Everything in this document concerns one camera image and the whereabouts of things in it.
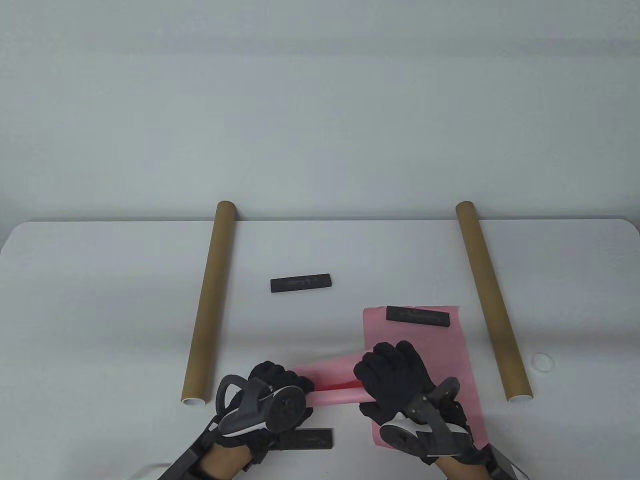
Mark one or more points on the person's right hand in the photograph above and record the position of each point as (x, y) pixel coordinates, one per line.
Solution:
(395, 370)

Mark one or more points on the person's left hand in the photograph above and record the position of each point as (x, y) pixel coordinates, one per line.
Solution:
(270, 372)

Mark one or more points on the pink paper sheet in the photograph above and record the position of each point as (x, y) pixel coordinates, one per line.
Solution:
(450, 350)
(330, 397)

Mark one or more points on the black bar paperweight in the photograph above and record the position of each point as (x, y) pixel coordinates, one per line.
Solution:
(417, 317)
(300, 283)
(315, 440)

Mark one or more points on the brown cardboard mailing tube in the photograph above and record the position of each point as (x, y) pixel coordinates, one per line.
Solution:
(210, 300)
(487, 290)

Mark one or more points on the white tube end cap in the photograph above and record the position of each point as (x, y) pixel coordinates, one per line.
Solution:
(541, 361)

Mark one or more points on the person's left forearm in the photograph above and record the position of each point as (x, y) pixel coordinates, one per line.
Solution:
(225, 460)

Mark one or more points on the person's right forearm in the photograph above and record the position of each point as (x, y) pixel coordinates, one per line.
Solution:
(465, 470)

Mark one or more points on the gray tracking controller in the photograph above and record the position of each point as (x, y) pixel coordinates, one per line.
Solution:
(287, 407)
(415, 435)

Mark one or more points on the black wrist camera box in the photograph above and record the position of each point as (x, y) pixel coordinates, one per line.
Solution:
(505, 462)
(185, 460)

